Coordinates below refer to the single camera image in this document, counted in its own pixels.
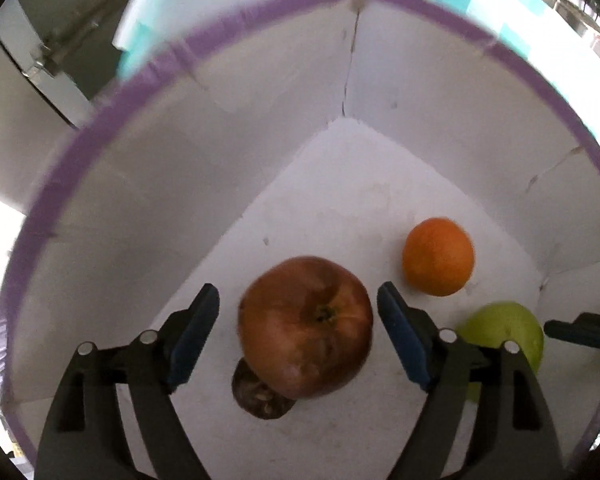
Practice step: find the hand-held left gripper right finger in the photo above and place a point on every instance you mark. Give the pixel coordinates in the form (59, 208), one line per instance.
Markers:
(405, 340)

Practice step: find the grey refrigerator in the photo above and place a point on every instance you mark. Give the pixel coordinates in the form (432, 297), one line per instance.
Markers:
(80, 0)

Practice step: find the green guava with stem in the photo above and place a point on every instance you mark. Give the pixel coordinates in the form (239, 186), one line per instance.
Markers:
(500, 325)

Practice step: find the wooden glass cabinet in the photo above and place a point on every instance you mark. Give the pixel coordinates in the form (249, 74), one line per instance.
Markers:
(570, 5)

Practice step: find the red-brown apple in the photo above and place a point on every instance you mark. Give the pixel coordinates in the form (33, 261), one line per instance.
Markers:
(290, 320)

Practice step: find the dark purple round fruit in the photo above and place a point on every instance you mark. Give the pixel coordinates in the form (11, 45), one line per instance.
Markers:
(260, 402)

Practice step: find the orange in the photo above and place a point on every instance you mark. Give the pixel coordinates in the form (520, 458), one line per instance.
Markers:
(437, 257)

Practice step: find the teal checkered tablecloth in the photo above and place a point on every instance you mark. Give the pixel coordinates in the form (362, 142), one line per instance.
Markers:
(545, 25)

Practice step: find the white cardboard box purple rim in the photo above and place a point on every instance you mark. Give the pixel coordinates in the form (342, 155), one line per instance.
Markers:
(230, 135)

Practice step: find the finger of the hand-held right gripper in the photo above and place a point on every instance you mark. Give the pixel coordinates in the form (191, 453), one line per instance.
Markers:
(582, 332)

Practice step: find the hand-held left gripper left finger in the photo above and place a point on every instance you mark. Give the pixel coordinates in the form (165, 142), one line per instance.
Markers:
(195, 332)

